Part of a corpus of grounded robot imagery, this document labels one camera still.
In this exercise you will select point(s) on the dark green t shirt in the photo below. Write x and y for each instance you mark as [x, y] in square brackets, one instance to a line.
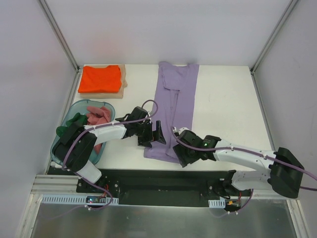
[80, 118]

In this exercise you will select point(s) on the right white cable duct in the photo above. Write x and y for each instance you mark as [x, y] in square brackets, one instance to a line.
[217, 203]

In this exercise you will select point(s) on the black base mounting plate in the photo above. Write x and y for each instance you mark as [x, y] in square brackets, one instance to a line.
[158, 188]

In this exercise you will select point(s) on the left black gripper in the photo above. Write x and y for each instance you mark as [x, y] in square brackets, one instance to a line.
[148, 133]

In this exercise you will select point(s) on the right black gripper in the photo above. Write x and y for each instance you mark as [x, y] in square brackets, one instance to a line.
[181, 153]

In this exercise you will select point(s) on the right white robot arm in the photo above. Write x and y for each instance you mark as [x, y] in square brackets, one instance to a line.
[277, 170]

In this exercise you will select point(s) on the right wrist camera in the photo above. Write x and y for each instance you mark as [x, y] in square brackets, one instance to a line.
[178, 131]

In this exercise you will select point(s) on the left aluminium corner post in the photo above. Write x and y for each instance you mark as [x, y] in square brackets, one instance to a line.
[58, 33]

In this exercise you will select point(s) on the lilac purple t shirt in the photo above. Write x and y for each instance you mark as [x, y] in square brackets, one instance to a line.
[175, 96]

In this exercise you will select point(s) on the pink red t shirt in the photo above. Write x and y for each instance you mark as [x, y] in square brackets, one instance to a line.
[97, 115]

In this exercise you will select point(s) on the folded orange t shirt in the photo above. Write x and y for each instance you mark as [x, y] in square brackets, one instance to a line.
[100, 80]

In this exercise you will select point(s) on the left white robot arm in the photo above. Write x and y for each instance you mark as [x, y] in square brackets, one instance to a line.
[77, 143]

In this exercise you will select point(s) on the right aluminium corner post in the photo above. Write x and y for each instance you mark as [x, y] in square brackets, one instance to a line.
[278, 27]

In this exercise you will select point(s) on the aluminium corner post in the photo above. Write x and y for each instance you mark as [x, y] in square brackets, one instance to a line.
[58, 33]
[278, 27]

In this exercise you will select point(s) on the folded beige t shirt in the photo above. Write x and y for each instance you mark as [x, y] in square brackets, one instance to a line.
[118, 95]

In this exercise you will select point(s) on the left white cable duct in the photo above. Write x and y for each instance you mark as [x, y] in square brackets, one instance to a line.
[79, 200]

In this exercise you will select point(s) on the white cable duct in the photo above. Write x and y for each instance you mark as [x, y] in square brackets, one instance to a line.
[79, 200]
[217, 203]

